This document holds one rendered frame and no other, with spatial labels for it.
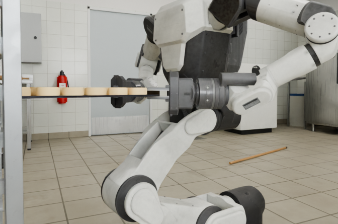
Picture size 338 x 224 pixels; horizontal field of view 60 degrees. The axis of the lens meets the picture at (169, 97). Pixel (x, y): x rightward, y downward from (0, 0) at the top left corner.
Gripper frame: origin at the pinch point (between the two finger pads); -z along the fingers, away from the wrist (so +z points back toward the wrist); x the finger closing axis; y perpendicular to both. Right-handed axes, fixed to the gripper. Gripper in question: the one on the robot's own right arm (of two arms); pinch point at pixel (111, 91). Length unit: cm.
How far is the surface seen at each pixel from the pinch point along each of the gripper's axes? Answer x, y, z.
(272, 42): 100, -8, 576
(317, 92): -7, 77, 481
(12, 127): -6, 16, -52
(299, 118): -59, 46, 559
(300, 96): -16, 48, 556
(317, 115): -46, 77, 481
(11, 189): -17, 16, -52
